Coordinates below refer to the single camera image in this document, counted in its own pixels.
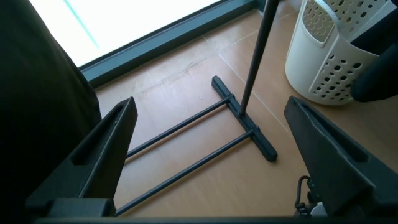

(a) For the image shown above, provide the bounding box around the black garment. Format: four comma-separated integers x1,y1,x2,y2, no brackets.
0,0,103,218
349,7,398,103

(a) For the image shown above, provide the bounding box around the black cable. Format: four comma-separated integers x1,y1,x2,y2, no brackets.
294,175,312,216

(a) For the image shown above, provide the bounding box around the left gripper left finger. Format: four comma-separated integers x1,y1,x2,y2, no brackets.
24,96,138,218

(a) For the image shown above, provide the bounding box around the black clothes rack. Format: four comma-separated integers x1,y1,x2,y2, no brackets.
114,0,280,217

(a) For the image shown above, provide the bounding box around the window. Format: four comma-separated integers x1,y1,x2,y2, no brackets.
29,0,268,88

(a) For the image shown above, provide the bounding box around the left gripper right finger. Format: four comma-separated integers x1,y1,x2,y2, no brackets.
284,95,398,218

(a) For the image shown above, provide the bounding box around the white laundry basket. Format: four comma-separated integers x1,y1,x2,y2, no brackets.
285,0,398,106

